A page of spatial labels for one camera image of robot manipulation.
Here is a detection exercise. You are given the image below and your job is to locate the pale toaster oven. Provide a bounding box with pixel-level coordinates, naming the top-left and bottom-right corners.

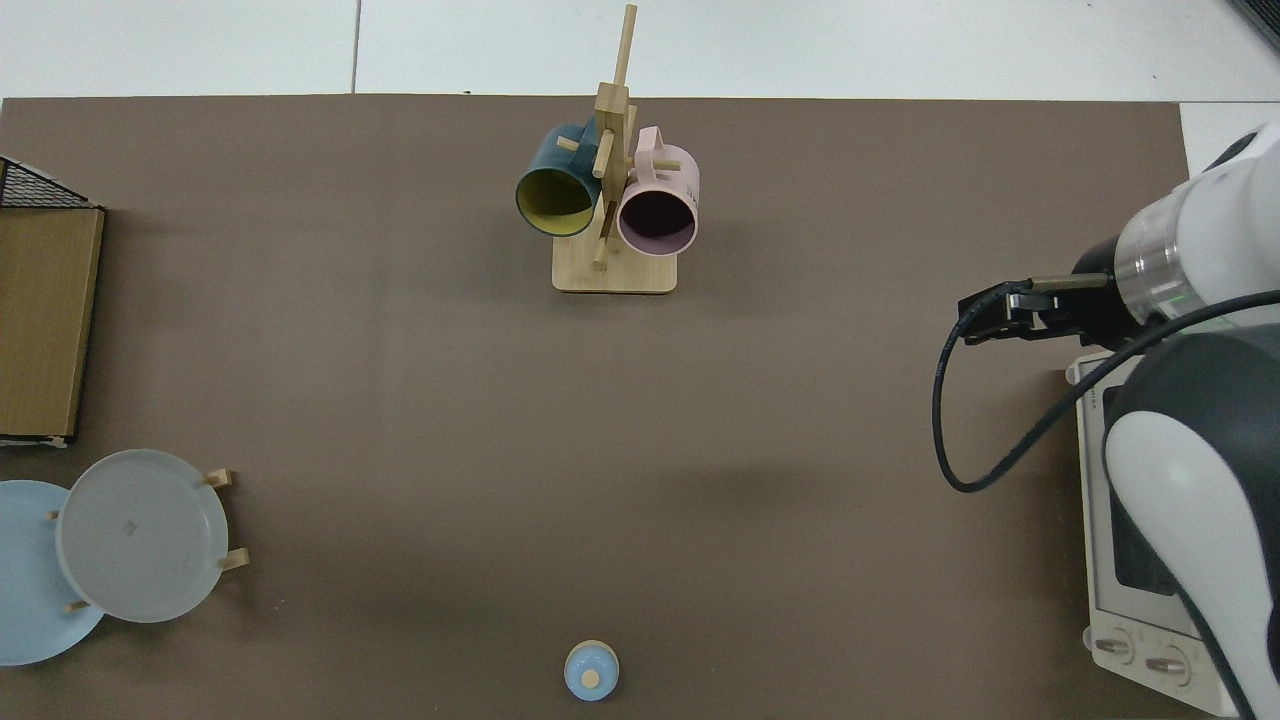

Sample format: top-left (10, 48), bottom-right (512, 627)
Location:
top-left (1065, 348), bottom-right (1251, 718)

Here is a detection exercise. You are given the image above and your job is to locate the dark grey flat object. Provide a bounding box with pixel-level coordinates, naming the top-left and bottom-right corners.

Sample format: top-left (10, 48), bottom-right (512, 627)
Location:
top-left (1232, 0), bottom-right (1280, 53)

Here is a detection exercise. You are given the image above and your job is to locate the pink cup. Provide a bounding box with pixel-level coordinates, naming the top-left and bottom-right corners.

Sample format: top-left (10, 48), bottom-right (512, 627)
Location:
top-left (616, 126), bottom-right (701, 258)

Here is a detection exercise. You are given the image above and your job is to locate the wooden cup stand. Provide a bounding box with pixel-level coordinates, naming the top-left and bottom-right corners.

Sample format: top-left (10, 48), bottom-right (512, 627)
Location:
top-left (552, 5), bottom-right (681, 295)

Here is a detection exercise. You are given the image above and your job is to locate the teal cup yellow inside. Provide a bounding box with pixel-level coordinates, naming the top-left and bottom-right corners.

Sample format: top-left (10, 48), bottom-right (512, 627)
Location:
top-left (515, 122), bottom-right (604, 238)

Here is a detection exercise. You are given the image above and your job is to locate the brown table cloth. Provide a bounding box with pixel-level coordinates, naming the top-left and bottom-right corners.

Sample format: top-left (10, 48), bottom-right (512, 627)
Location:
top-left (0, 95), bottom-right (1209, 720)

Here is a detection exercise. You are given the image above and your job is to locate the wooden plate rack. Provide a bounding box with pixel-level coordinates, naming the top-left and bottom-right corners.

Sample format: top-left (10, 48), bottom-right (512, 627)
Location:
top-left (45, 468), bottom-right (251, 613)

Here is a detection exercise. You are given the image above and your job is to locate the grey plate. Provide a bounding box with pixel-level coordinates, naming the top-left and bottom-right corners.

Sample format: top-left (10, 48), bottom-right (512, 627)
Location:
top-left (55, 449), bottom-right (229, 624)

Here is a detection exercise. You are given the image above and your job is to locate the light blue plate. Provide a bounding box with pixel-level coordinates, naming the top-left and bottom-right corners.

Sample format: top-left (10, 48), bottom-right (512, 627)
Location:
top-left (0, 480), bottom-right (106, 666)

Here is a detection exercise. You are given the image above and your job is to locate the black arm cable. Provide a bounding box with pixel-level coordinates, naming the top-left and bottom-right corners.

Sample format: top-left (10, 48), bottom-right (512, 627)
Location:
top-left (932, 272), bottom-right (1280, 494)

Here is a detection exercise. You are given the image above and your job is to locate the wire basket wooden floor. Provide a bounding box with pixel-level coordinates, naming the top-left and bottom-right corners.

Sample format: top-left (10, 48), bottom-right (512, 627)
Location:
top-left (0, 157), bottom-right (106, 448)

